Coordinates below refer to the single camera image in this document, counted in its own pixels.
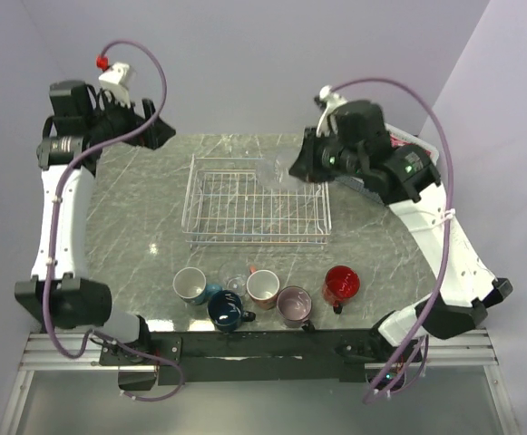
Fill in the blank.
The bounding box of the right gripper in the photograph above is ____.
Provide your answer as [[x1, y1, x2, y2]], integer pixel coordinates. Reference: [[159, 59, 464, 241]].
[[288, 125, 366, 182]]

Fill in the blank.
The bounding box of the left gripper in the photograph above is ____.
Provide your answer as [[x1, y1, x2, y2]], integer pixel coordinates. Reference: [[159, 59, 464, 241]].
[[86, 87, 176, 150]]

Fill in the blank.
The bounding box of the clear plastic cup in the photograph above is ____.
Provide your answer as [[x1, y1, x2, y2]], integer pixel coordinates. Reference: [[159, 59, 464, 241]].
[[255, 149, 305, 191]]

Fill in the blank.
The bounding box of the red mug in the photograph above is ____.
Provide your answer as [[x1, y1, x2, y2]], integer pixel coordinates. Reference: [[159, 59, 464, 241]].
[[322, 266, 361, 314]]

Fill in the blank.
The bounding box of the salmon pink mug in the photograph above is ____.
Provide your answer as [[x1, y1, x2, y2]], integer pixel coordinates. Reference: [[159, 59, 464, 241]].
[[246, 266, 280, 310]]

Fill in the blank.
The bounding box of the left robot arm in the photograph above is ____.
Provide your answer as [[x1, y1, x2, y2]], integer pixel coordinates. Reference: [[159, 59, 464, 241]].
[[15, 78, 176, 364]]

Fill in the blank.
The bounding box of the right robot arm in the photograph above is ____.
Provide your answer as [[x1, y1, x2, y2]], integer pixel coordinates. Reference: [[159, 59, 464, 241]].
[[288, 95, 513, 362]]

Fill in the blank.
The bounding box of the white plastic basket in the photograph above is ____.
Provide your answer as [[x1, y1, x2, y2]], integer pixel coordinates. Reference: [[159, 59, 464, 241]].
[[335, 124, 441, 205]]

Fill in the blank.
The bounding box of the small clear glass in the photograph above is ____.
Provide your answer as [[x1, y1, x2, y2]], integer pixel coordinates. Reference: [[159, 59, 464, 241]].
[[219, 261, 249, 297]]

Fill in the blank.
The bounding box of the mauve purple mug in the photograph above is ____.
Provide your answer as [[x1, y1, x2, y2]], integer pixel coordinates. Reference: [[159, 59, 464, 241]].
[[276, 286, 316, 333]]

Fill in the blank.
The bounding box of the light blue mug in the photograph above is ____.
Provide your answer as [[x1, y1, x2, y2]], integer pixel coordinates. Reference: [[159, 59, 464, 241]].
[[172, 267, 222, 305]]

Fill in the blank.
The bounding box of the dark blue mug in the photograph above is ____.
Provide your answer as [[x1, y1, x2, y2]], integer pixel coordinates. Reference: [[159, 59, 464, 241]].
[[207, 290, 256, 333]]

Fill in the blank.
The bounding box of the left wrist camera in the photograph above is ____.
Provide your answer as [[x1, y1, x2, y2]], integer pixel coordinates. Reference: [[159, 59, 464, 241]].
[[96, 55, 136, 104]]

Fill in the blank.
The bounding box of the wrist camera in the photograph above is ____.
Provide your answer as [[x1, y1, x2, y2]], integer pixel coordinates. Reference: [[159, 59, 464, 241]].
[[96, 55, 136, 104], [314, 85, 347, 137]]

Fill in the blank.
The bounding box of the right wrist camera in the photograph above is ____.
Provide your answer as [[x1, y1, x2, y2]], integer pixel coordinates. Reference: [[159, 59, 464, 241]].
[[314, 85, 347, 137]]

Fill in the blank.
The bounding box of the white wire dish rack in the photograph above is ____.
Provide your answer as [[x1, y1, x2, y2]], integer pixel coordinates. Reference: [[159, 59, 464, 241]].
[[181, 156, 332, 247]]

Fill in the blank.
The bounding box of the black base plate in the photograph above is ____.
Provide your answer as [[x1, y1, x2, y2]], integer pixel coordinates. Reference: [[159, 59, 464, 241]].
[[99, 329, 395, 392]]

